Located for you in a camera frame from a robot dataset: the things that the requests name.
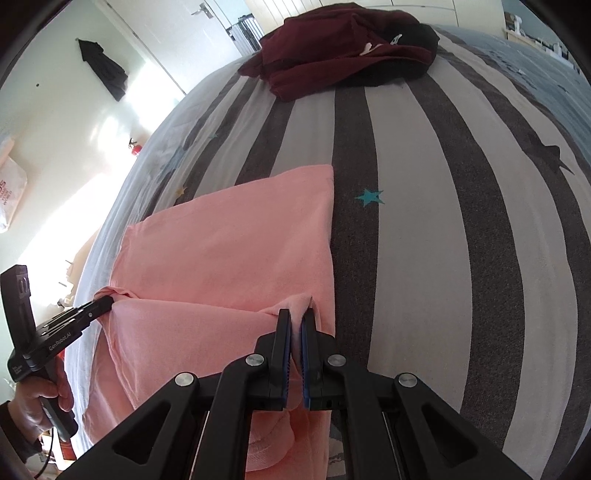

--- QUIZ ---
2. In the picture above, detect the maroon garment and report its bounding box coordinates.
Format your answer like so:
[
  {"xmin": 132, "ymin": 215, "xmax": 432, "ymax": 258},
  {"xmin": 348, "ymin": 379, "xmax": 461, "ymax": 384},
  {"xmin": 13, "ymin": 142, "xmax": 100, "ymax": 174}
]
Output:
[{"xmin": 238, "ymin": 2, "xmax": 437, "ymax": 102}]

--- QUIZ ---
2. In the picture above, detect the black garment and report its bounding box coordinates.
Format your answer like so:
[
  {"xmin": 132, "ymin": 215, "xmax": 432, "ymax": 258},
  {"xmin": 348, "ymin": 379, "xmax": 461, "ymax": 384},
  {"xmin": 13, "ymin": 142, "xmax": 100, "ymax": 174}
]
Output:
[{"xmin": 344, "ymin": 21, "xmax": 439, "ymax": 88}]

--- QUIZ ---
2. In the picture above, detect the person's left hand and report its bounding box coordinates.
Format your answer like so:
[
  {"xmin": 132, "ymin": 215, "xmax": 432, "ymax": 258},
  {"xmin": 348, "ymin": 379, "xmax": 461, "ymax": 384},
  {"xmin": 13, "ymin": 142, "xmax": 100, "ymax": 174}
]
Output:
[{"xmin": 9, "ymin": 357, "xmax": 75, "ymax": 444}]

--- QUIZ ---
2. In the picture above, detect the black cable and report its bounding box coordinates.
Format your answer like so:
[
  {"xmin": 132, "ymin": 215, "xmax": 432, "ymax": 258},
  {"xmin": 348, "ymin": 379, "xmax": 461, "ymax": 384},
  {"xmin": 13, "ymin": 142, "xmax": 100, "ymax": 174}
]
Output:
[{"xmin": 28, "ymin": 427, "xmax": 61, "ymax": 480}]

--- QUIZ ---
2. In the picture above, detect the striped star-print bed sheet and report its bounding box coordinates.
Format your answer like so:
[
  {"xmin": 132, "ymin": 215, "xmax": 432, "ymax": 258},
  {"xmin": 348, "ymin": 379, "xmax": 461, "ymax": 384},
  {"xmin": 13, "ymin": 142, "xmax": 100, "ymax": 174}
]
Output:
[{"xmin": 65, "ymin": 23, "xmax": 591, "ymax": 480}]

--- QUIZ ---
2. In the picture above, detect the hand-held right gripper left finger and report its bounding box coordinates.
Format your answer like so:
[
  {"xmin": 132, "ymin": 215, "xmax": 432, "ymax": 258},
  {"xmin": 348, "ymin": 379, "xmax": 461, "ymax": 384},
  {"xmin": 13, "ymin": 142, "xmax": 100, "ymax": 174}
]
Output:
[{"xmin": 58, "ymin": 308, "xmax": 293, "ymax": 480}]

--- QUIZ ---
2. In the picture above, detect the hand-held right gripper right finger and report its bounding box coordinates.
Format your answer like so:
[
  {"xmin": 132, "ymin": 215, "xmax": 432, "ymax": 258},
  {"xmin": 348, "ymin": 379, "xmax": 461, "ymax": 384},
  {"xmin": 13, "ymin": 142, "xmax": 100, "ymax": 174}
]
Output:
[{"xmin": 300, "ymin": 308, "xmax": 532, "ymax": 480}]

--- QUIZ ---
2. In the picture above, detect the cream box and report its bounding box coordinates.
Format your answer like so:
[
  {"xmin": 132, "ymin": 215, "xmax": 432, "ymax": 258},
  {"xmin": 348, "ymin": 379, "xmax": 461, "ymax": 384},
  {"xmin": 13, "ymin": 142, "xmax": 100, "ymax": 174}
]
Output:
[{"xmin": 58, "ymin": 233, "xmax": 100, "ymax": 308}]

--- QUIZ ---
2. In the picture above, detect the light wooden nightstand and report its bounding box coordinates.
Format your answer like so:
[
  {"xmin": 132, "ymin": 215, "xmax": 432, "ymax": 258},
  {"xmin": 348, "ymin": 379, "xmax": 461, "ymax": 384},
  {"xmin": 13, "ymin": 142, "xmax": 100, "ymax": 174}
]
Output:
[{"xmin": 505, "ymin": 28, "xmax": 583, "ymax": 70}]

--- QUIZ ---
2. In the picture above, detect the cream wooden wardrobe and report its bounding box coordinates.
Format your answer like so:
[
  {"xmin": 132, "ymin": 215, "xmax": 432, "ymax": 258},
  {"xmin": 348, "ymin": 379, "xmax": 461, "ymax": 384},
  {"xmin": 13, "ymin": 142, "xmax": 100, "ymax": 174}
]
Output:
[{"xmin": 242, "ymin": 0, "xmax": 504, "ymax": 33}]

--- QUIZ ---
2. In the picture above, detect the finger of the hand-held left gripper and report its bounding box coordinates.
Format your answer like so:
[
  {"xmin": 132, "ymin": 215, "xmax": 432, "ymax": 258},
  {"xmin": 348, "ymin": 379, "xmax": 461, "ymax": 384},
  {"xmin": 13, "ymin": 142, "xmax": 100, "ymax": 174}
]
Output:
[{"xmin": 41, "ymin": 295, "xmax": 115, "ymax": 335}]

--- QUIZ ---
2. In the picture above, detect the white door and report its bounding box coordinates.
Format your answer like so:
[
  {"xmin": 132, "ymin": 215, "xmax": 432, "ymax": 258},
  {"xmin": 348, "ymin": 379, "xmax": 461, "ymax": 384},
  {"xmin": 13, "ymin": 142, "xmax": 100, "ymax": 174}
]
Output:
[{"xmin": 104, "ymin": 0, "xmax": 250, "ymax": 95}]

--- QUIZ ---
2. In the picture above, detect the white tote bag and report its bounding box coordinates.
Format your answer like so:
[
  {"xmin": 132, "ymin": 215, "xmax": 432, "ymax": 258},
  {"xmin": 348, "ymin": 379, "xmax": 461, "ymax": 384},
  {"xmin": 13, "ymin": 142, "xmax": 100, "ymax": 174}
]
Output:
[{"xmin": 0, "ymin": 154, "xmax": 27, "ymax": 232}]

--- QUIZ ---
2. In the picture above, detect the dark hanging garment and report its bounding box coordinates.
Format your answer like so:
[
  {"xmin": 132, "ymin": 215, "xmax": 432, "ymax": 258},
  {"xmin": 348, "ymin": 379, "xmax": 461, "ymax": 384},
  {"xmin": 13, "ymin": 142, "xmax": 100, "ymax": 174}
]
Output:
[{"xmin": 76, "ymin": 38, "xmax": 129, "ymax": 102}]

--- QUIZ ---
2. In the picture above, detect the silver ribbed suitcase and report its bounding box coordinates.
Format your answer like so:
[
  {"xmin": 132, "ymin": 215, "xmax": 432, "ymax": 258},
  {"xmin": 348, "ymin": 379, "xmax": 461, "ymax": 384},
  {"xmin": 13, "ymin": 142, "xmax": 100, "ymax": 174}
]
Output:
[{"xmin": 228, "ymin": 14, "xmax": 266, "ymax": 56}]

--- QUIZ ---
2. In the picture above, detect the pink shirt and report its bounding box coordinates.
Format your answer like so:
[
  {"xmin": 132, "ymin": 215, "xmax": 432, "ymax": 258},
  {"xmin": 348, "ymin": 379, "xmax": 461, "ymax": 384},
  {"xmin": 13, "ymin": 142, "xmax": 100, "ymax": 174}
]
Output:
[{"xmin": 85, "ymin": 164, "xmax": 335, "ymax": 474}]

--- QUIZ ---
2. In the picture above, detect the person's left forearm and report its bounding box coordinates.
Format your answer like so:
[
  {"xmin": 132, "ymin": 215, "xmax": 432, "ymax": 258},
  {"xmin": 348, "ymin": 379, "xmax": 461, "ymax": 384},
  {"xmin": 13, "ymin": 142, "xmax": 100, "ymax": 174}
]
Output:
[{"xmin": 0, "ymin": 399, "xmax": 42, "ymax": 464}]

